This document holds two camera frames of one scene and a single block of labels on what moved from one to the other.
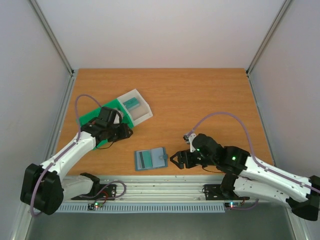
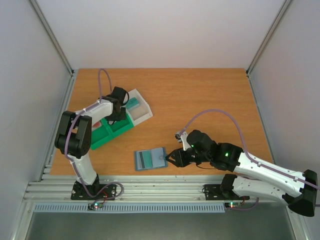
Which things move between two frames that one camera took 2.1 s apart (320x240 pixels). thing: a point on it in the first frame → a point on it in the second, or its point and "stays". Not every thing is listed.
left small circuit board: [98, 204] stays
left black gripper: [124, 133] → [121, 118]
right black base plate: [213, 192] stays
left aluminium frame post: [51, 35] stays
